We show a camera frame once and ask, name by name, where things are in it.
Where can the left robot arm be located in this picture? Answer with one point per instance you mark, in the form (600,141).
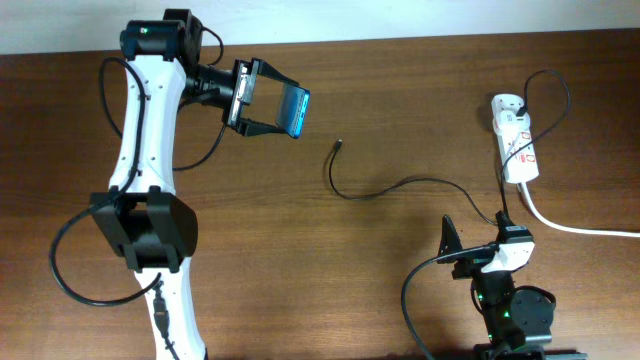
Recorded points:
(140,215)

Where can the blue screen smartphone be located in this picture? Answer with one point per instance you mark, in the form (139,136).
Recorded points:
(293,106)

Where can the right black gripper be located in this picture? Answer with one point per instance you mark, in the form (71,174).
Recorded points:
(473,267)

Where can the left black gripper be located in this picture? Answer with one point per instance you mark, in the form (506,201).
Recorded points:
(243,94)

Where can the white power strip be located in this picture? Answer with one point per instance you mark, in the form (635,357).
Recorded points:
(520,160)

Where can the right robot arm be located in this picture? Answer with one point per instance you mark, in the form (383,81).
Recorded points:
(518,319)

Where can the white USB charger plug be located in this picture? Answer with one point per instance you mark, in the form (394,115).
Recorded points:
(507,121)

